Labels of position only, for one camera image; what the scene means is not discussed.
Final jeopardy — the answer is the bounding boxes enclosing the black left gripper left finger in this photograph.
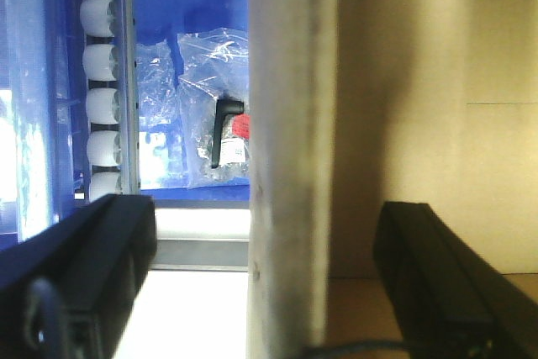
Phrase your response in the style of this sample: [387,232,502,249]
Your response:
[1,194,157,358]

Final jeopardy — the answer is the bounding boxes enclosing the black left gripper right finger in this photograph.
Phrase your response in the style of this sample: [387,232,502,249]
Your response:
[373,202,537,358]

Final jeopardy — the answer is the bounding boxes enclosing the brown cardboard box black print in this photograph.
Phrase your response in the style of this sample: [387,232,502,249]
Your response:
[246,0,538,359]

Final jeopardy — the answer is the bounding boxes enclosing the blue plastic storage bin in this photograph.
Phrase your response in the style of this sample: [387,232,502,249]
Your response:
[1,0,250,248]

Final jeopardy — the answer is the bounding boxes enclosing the clear plastic parts bag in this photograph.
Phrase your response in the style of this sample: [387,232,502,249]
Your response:
[177,28,250,188]

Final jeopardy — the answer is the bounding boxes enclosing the grey metal shelf frame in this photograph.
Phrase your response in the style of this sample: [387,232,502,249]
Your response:
[151,199,251,272]

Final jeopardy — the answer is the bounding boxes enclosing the black clamping lever handle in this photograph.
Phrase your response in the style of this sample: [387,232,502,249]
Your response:
[211,98,245,169]

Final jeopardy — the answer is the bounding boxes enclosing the white roller track rail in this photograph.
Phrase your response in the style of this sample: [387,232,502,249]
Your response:
[79,0,140,202]

